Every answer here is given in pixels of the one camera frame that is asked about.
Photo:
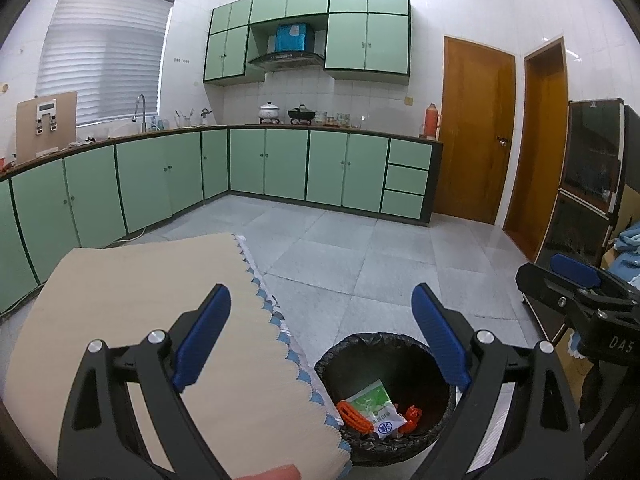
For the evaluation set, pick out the chrome sink faucet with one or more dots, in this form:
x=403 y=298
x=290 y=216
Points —
x=139 y=115

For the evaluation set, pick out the black glass cabinet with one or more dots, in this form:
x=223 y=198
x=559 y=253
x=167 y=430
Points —
x=598 y=194

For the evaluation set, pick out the green kitchen cabinets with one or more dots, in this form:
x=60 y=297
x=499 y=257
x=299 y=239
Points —
x=348 y=39
x=103 y=193

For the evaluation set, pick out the black wok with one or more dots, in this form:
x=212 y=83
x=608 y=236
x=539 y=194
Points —
x=301 y=115

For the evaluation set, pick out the black trash bin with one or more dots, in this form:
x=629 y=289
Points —
x=398 y=400

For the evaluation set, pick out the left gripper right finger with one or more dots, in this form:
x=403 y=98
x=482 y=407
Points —
x=540 y=438

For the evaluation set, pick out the white cooking pot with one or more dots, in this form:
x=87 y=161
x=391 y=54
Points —
x=269 y=114

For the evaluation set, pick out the green upper kitchen cabinets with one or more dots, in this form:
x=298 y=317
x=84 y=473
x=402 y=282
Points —
x=348 y=39

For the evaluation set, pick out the black range hood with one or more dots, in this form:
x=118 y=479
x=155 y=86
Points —
x=286 y=47

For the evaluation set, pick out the red plastic bag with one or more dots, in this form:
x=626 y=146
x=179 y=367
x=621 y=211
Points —
x=354 y=420

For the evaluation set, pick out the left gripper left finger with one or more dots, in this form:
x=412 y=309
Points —
x=100 y=437

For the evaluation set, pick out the green white snack bag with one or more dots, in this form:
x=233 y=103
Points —
x=374 y=404

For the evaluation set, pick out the white window blind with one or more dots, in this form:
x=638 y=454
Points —
x=108 y=51

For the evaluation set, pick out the brown wooden door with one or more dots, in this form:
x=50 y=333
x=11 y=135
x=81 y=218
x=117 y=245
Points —
x=542 y=148
x=478 y=109

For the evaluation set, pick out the orange thermos bottle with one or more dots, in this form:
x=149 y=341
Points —
x=431 y=122

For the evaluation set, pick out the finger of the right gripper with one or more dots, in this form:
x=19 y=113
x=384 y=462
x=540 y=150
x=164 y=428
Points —
x=549 y=288
x=574 y=271

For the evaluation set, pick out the brown cardboard box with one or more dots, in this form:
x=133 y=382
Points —
x=43 y=124

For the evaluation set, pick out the green lower kitchen cabinets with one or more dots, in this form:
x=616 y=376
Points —
x=103 y=193

